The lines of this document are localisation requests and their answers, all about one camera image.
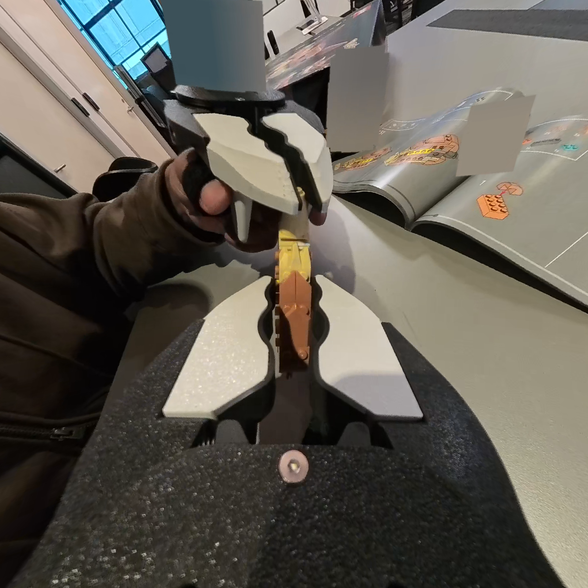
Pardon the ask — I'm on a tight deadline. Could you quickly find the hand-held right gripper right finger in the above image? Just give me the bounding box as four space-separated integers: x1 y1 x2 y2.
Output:
309 273 424 421

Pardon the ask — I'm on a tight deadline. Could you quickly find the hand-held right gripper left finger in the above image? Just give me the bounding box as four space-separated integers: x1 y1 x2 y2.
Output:
162 275 278 421

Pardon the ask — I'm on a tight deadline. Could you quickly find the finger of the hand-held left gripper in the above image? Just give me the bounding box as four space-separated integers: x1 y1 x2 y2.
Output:
193 112 304 244
262 112 331 217

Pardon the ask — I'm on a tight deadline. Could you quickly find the brown tan brick-built model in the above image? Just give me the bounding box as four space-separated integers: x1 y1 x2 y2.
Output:
273 186 315 379

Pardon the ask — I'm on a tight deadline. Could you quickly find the grey desk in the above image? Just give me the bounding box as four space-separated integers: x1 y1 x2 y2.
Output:
122 0 588 588

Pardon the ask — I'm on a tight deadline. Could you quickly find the black office chair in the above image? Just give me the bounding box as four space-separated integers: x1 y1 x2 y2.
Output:
92 156 159 198

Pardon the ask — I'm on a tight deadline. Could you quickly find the cardboard set box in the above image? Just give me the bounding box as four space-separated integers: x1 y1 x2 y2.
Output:
264 0 386 90

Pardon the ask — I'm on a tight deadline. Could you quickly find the window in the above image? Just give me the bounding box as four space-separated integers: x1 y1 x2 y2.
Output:
60 0 173 81

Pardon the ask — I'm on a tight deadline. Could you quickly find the clear acrylic stand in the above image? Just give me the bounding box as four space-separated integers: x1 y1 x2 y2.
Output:
296 13 341 36

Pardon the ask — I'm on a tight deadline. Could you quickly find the beige cabinet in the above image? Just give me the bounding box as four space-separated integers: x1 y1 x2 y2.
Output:
0 0 177 198

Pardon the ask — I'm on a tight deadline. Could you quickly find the grey open instruction booklet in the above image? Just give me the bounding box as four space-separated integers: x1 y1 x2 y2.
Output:
331 87 588 315

